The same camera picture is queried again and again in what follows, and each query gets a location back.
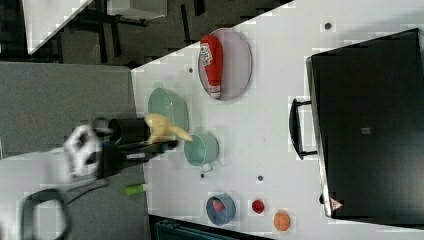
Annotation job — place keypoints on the red toy in bowl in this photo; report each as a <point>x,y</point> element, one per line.
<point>218,205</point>

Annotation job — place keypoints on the black toaster oven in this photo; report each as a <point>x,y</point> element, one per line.
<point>367,111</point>

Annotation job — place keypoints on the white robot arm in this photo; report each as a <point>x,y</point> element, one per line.
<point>77,191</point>

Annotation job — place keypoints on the green perforated colander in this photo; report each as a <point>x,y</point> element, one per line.
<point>169,104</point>

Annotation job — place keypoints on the red strawberry toy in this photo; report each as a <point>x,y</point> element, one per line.
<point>258,206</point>

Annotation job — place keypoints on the orange fruit toy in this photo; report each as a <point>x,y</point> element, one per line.
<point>281,220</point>

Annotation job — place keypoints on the red ketchup bottle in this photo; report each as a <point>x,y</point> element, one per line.
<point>211,56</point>

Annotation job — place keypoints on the blue bowl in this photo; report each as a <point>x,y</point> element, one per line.
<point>225,216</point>

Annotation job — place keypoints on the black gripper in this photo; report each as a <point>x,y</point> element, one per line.
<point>114,158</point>

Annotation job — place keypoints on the green mug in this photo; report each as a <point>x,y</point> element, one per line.
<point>202,151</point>

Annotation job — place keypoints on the green marker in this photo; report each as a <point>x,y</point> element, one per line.
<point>135,189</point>

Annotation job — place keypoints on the yellow plush banana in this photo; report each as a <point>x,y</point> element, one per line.
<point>162,129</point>

